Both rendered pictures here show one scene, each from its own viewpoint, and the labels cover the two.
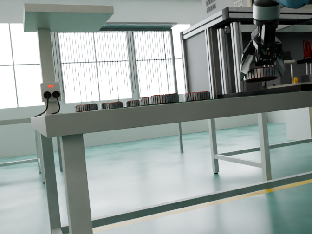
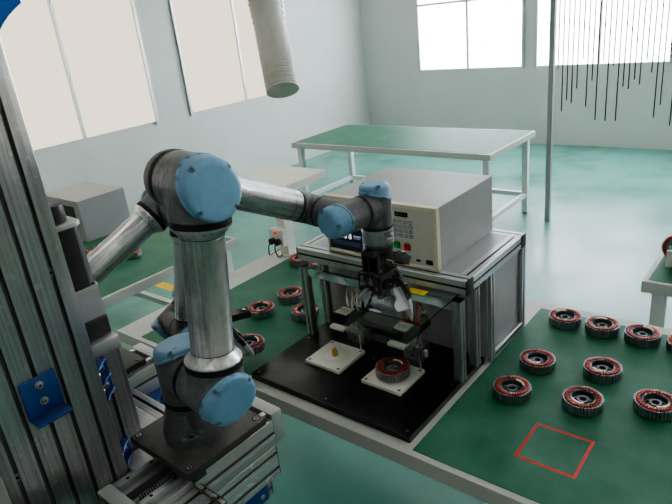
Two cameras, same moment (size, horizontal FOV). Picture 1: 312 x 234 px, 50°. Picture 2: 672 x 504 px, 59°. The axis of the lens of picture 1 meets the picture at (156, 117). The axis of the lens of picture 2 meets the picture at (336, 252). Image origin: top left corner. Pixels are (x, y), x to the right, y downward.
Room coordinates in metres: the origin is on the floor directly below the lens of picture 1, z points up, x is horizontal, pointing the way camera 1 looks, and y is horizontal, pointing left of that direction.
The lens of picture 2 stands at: (0.56, -2.20, 1.88)
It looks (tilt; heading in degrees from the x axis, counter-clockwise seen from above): 22 degrees down; 63
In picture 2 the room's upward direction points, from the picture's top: 6 degrees counter-clockwise
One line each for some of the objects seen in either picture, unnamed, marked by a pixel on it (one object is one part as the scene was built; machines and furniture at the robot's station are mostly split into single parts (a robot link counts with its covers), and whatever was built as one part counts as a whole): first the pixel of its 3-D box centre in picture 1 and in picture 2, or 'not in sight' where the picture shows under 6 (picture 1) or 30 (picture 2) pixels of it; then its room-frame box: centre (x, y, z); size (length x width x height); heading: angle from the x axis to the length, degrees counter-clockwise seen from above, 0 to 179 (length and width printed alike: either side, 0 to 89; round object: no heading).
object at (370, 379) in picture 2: not in sight; (393, 376); (1.43, -0.79, 0.78); 0.15 x 0.15 x 0.01; 22
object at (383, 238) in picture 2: not in sight; (379, 236); (1.27, -1.03, 1.37); 0.08 x 0.08 x 0.05
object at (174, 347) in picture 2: not in sight; (185, 366); (0.76, -1.02, 1.20); 0.13 x 0.12 x 0.14; 103
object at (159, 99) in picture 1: (164, 99); (261, 309); (1.28, -0.04, 0.77); 0.11 x 0.11 x 0.04
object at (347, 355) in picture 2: (295, 85); (335, 356); (1.34, -0.57, 0.78); 0.15 x 0.15 x 0.01; 22
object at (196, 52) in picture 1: (198, 68); not in sight; (1.64, -0.23, 0.91); 0.28 x 0.03 x 0.32; 22
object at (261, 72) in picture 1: (260, 74); (249, 344); (1.11, -0.36, 0.82); 0.11 x 0.11 x 0.04
